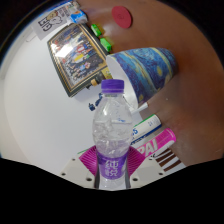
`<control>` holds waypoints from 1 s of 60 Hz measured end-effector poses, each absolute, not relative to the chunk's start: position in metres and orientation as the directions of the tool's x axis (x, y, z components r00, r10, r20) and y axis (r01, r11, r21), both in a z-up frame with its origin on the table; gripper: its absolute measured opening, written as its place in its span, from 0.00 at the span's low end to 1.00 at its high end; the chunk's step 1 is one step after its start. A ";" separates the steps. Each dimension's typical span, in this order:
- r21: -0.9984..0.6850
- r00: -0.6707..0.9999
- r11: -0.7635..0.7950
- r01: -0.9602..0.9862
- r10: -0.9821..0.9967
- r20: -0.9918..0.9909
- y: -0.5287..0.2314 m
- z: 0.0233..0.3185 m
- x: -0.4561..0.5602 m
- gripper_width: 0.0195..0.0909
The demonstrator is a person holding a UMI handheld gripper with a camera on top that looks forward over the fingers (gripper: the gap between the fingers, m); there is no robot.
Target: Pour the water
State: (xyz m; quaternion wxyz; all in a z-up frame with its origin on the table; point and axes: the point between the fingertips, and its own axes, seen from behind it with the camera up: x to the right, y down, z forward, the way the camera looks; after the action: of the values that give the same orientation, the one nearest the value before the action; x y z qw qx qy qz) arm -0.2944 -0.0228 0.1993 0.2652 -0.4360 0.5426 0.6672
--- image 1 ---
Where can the white paper gift bag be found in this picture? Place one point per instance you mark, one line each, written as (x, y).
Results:
(50, 21)

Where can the blue painted mug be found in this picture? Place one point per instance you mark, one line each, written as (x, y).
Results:
(146, 71)

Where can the clear purple-labelled water bottle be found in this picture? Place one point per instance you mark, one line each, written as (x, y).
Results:
(111, 133)

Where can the flat round red coaster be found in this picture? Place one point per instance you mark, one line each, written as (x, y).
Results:
(121, 16)

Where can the small green packet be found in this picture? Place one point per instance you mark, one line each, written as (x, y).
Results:
(96, 30)
(106, 44)

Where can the green white tall tube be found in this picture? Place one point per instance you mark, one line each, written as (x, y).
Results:
(146, 128)

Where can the pink white tall tube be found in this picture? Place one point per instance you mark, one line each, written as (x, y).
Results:
(156, 142)

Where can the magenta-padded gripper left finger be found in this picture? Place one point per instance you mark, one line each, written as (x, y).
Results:
(85, 165)

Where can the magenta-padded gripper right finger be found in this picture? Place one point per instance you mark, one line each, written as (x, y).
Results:
(140, 166)

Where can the framed group photo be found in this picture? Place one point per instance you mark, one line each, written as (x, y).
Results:
(75, 56)

